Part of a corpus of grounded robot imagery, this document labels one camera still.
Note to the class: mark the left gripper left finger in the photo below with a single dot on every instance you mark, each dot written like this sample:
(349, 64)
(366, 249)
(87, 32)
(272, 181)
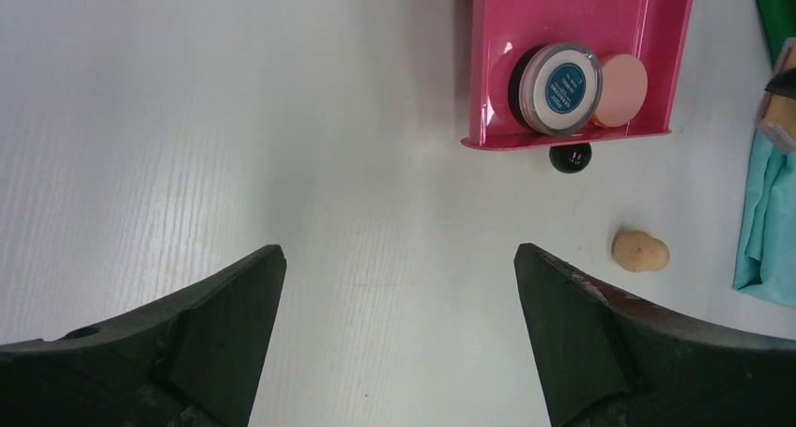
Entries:
(192, 358)

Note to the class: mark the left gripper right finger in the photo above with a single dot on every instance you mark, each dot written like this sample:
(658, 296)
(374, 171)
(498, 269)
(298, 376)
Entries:
(606, 357)

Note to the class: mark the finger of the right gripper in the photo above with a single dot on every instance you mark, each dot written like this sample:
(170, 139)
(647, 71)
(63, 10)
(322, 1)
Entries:
(783, 84)

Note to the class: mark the tan square compact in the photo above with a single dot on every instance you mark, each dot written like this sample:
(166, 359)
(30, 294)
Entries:
(776, 115)

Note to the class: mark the gourd-shaped beige makeup sponge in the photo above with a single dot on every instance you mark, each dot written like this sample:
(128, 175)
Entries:
(637, 251)

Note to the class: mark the pink round powder puff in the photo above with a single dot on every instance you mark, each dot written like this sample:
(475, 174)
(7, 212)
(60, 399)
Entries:
(625, 86)

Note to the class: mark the black pink drawer organizer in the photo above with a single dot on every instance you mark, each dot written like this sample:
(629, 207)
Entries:
(504, 32)

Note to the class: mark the round powder jar blue label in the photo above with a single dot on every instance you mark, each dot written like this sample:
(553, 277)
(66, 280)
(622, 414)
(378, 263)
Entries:
(554, 89)

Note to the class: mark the green cloth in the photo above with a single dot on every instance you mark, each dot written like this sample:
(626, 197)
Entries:
(778, 24)

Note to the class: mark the teal cloth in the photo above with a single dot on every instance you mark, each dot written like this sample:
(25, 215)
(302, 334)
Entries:
(765, 259)

